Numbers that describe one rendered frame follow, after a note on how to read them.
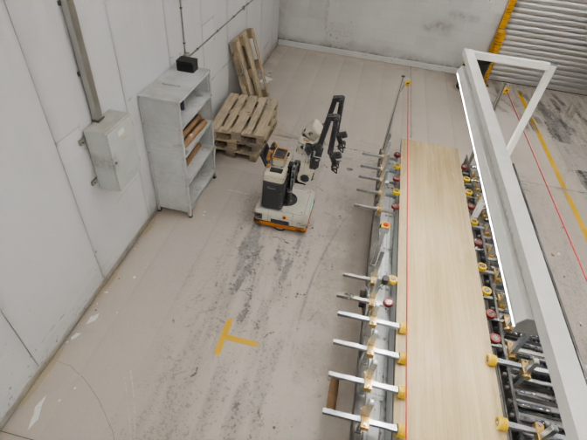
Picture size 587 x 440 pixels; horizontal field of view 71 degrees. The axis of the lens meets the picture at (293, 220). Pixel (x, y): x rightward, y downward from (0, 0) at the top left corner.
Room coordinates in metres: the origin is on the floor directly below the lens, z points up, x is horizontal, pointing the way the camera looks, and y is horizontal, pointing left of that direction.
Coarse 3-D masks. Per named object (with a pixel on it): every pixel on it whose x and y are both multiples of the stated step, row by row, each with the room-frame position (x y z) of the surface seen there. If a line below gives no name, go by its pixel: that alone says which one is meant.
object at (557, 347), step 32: (512, 64) 3.31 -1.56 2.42; (544, 64) 3.28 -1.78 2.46; (480, 96) 2.53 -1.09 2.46; (512, 192) 1.52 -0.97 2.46; (512, 224) 1.32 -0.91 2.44; (544, 288) 0.96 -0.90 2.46; (544, 320) 0.82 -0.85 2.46; (544, 352) 0.73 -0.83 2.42; (576, 384) 0.61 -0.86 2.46; (576, 416) 0.52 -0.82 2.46
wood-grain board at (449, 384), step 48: (432, 144) 4.60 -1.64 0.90; (432, 192) 3.58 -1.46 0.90; (432, 240) 2.82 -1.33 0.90; (432, 288) 2.23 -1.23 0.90; (480, 288) 2.30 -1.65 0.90; (432, 336) 1.77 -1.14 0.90; (480, 336) 1.82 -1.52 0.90; (432, 384) 1.38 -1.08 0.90; (480, 384) 1.42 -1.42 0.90; (432, 432) 1.07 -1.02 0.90; (480, 432) 1.10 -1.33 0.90
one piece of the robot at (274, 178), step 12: (276, 144) 4.14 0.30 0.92; (288, 156) 4.08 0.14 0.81; (276, 168) 3.81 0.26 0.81; (288, 168) 3.88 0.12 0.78; (264, 180) 3.71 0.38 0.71; (276, 180) 3.68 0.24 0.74; (288, 180) 3.89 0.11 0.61; (264, 192) 3.70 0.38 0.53; (276, 192) 3.68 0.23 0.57; (288, 192) 3.80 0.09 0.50; (264, 204) 3.70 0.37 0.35; (276, 204) 3.68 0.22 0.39
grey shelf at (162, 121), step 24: (168, 72) 4.35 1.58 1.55; (144, 96) 3.74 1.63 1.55; (168, 96) 3.80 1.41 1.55; (192, 96) 4.44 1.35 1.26; (144, 120) 3.75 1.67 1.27; (168, 120) 3.71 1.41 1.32; (168, 144) 3.71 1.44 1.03; (192, 144) 3.98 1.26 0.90; (168, 168) 3.72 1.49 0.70; (192, 168) 4.02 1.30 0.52; (168, 192) 3.73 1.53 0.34; (192, 192) 4.02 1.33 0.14; (192, 216) 3.72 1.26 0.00
